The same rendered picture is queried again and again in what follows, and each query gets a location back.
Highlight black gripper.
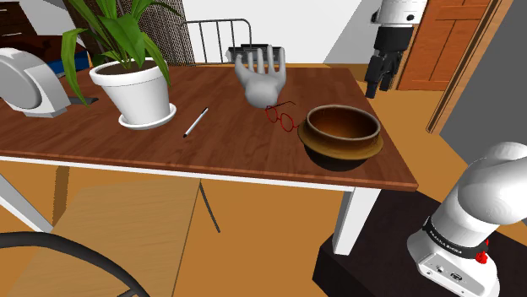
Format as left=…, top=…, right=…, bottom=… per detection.
left=364, top=24, right=416, bottom=100

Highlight orange wooden door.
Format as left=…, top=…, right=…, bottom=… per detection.
left=396, top=0, right=516, bottom=135

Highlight brown bowl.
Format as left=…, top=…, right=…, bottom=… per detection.
left=296, top=104, right=385, bottom=172

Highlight red glasses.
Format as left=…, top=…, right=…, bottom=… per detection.
left=264, top=100, right=299, bottom=133

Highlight grey hand figure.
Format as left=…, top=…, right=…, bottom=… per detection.
left=234, top=44, right=288, bottom=110

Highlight brown wooden table white legs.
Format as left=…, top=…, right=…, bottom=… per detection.
left=0, top=62, right=420, bottom=257

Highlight dark robot stand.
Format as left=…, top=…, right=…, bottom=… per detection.
left=312, top=188, right=527, bottom=297

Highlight white pen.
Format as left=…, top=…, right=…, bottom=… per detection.
left=182, top=107, right=209, bottom=139

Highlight green plant in white pot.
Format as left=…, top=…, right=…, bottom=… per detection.
left=60, top=0, right=182, bottom=131

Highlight grey rounded appliance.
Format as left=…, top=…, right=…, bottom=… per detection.
left=0, top=46, right=72, bottom=119

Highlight dark wooden cabinet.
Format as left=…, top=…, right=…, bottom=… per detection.
left=0, top=0, right=90, bottom=62

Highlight grey metal bed frame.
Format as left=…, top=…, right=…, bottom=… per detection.
left=180, top=18, right=254, bottom=66

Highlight light wooden chair black frame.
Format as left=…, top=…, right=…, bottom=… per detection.
left=0, top=176, right=221, bottom=297

